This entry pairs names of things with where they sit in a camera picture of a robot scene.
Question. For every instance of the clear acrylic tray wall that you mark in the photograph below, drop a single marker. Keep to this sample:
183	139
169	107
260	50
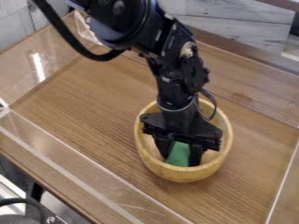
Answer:
97	194

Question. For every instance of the green rectangular block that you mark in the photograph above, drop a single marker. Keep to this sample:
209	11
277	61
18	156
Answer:
179	155

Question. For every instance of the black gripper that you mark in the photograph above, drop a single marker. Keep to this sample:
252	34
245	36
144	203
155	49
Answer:
181	127

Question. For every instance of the brown wooden bowl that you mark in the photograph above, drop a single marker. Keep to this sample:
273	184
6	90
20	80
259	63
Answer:
177	174

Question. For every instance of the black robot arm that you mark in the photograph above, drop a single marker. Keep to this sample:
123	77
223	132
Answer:
136	25

